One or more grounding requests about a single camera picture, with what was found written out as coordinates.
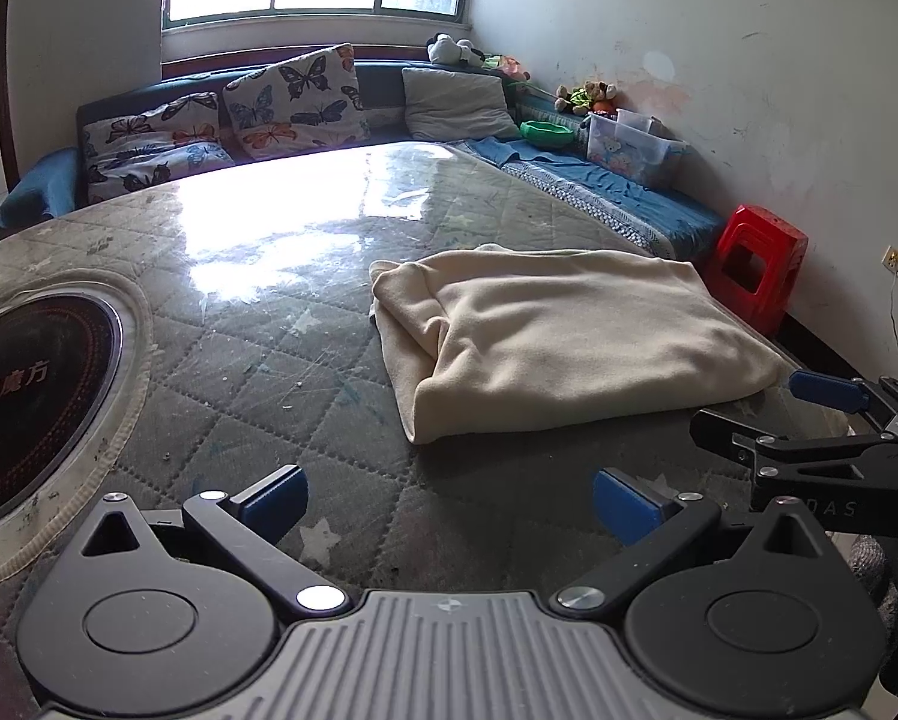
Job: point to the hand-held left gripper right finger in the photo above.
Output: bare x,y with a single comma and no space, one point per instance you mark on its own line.
627,511

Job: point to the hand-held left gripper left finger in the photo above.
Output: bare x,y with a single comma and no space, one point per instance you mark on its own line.
273,502

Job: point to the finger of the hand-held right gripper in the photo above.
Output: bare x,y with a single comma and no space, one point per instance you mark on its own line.
824,388
726,435

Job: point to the cream fleece garment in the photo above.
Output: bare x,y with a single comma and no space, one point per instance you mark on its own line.
569,322

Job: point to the red plastic stool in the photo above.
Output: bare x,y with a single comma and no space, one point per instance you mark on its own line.
764,240

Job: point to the round black inset cooktop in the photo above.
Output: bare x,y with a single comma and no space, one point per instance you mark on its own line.
36,397

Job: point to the blue sheet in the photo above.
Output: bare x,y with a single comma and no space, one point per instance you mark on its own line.
606,191

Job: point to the clear plastic storage box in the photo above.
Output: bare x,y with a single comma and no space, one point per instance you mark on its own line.
633,154

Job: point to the green plastic bowl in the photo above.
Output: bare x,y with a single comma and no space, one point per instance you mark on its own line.
546,135

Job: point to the brown teddy bear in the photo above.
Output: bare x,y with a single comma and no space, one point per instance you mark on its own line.
603,91

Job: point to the butterfly print cushion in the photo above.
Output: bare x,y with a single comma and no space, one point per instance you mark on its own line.
156,142
299,101

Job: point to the blue sofa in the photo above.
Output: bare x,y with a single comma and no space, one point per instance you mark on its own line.
44,187

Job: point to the pink and green plush toy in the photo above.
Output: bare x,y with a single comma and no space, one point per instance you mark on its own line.
507,67

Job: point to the grey cushion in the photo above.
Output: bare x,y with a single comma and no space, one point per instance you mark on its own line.
453,101

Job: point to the black and white plush toy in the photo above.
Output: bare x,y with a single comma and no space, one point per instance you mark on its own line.
449,51

